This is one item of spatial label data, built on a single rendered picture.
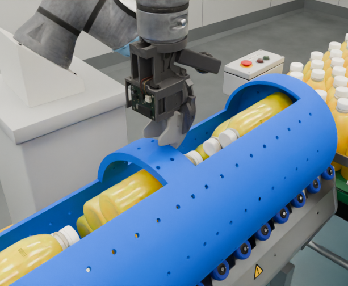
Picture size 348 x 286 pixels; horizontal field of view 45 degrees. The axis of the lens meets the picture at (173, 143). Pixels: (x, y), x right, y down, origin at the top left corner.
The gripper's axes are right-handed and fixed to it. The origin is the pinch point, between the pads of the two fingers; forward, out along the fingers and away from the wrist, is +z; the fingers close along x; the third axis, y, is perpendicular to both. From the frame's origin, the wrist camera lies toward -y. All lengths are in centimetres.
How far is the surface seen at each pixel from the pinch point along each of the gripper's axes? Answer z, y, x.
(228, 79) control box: 18, -58, -32
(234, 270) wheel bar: 30.5, -6.9, 11.1
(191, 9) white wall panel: 88, -286, -255
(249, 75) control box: 14, -58, -24
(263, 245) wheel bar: 30.8, -17.3, 11.3
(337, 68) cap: 12, -78, -6
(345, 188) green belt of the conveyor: 34, -53, 14
